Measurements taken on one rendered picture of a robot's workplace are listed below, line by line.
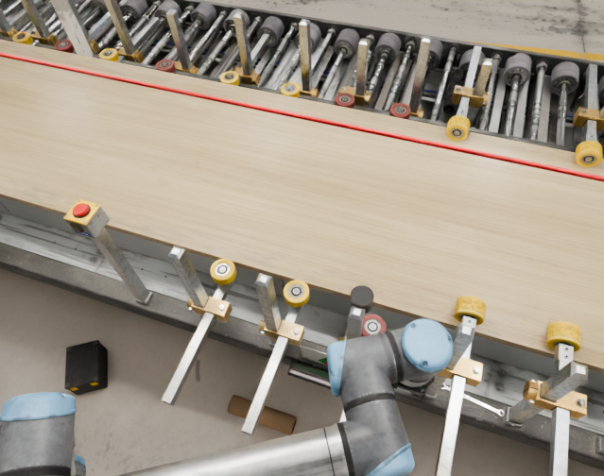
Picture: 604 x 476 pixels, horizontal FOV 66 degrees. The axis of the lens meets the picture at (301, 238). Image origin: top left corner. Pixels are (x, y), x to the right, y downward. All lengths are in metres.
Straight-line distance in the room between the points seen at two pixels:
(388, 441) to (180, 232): 1.07
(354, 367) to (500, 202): 1.05
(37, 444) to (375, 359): 0.57
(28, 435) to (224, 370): 1.51
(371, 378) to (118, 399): 1.78
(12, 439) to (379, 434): 0.58
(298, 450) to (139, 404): 1.67
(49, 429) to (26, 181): 1.26
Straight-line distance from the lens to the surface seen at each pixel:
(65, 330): 2.71
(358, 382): 0.81
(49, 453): 0.92
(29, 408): 0.94
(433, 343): 0.84
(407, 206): 1.64
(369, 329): 1.39
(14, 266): 2.09
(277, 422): 2.16
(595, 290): 1.65
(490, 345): 1.65
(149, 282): 1.90
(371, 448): 0.79
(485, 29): 4.23
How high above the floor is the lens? 2.18
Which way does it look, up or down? 56 degrees down
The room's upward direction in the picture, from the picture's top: 5 degrees counter-clockwise
